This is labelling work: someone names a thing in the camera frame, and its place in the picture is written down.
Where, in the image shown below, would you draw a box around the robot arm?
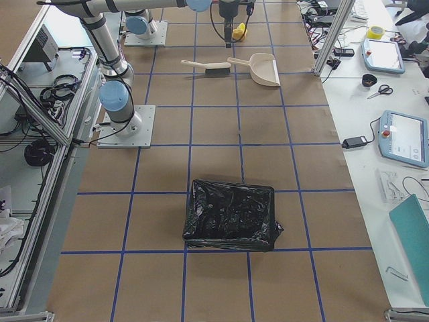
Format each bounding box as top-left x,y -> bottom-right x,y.
125,9 -> 158,40
37,1 -> 212,136

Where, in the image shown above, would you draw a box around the teal folder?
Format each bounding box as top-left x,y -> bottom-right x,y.
389,195 -> 428,306

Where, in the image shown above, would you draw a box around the black power adapter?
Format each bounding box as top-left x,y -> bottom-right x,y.
341,136 -> 368,149

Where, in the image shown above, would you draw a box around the scissors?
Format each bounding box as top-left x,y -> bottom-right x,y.
367,84 -> 393,99

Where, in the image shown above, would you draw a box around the black phone device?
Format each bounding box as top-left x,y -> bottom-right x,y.
333,48 -> 355,57

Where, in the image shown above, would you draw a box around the aluminium frame post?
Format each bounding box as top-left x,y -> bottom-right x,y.
313,0 -> 355,76

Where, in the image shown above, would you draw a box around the teach pendant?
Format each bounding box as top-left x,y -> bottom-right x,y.
361,38 -> 405,74
378,110 -> 428,168

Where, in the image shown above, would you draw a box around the yellow tape roll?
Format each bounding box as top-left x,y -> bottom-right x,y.
366,26 -> 385,40

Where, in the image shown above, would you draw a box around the black lined trash bin right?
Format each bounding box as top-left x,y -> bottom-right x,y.
182,179 -> 283,252

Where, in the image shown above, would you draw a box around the beige dustpan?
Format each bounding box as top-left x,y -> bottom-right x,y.
227,53 -> 281,87

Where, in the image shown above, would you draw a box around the yellow trash piece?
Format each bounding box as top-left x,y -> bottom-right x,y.
232,23 -> 247,42

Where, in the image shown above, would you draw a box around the upper teach pendant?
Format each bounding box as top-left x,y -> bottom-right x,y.
361,38 -> 405,74

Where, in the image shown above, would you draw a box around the lower teach pendant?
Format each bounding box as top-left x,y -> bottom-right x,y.
378,110 -> 428,168

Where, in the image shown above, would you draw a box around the coiled black cable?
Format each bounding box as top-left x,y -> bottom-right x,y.
23,138 -> 56,168

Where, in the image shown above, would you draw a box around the grey control box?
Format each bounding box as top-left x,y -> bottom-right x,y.
23,24 -> 59,72

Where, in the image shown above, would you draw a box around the beige hand brush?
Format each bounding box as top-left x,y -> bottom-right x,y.
180,60 -> 231,76

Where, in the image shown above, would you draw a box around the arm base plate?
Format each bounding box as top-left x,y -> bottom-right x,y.
97,105 -> 156,148
125,20 -> 168,47

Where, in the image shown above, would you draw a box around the allen key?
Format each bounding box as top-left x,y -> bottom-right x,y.
385,266 -> 409,281

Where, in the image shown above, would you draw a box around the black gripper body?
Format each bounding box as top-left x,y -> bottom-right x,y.
219,0 -> 241,21

